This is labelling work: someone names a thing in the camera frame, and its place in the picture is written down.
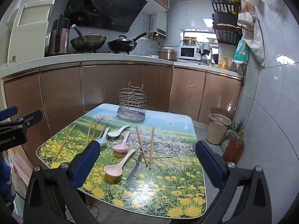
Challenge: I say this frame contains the bamboo chopstick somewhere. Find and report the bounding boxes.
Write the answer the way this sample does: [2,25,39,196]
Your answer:
[91,122,97,140]
[53,124,75,161]
[86,120,93,146]
[99,122,107,139]
[135,125,149,166]
[149,127,155,169]

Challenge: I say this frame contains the black wok with lid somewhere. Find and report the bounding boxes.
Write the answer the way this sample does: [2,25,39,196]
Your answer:
[107,32,147,55]

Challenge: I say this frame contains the bronze wok with handle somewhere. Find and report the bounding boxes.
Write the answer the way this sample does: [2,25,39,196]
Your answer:
[70,24,107,53]

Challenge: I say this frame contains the brown kitchen base cabinets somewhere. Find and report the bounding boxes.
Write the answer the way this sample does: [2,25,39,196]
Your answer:
[1,61,242,165]

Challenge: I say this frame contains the brown thermos kettle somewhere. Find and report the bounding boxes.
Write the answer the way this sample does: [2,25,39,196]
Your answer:
[48,14,70,56]

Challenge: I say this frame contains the yellow detergent bottle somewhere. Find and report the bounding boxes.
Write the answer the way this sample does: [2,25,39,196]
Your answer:
[218,56,228,70]

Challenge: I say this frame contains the light blue ceramic spoon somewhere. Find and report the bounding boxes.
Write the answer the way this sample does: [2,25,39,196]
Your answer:
[95,127,110,147]

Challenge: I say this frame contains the grey cloth under basket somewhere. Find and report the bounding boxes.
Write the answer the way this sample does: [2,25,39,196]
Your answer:
[117,106,145,121]

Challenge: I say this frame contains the bronze rice cooker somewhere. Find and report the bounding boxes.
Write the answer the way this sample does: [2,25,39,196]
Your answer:
[158,48,177,61]

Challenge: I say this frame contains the beige trash bin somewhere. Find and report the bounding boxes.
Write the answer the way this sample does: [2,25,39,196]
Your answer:
[206,113,232,145]

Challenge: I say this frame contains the white microwave oven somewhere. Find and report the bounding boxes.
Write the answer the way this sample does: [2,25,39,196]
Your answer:
[179,46,201,61]

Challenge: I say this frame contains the black wall rack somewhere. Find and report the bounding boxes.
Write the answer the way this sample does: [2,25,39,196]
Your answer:
[211,0,243,46]

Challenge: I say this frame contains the flower print folding table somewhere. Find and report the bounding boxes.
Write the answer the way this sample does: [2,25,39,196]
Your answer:
[36,104,207,220]

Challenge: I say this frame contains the amber oil bottle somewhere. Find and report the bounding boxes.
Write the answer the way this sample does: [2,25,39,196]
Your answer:
[222,130,245,164]

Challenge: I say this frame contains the white water heater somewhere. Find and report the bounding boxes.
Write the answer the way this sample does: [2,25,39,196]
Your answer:
[149,12,167,39]

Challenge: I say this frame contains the wire utensil holder basket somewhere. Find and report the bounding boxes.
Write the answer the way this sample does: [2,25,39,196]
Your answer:
[119,82,147,116]

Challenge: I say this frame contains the pink ceramic spoon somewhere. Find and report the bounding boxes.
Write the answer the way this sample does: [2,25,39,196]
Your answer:
[113,132,131,153]
[104,149,136,178]

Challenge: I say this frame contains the white ceramic spoon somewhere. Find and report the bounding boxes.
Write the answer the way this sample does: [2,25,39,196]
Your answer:
[107,125,130,138]

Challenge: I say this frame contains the green onion bunch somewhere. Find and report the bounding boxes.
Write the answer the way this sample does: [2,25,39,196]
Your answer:
[231,118,246,133]

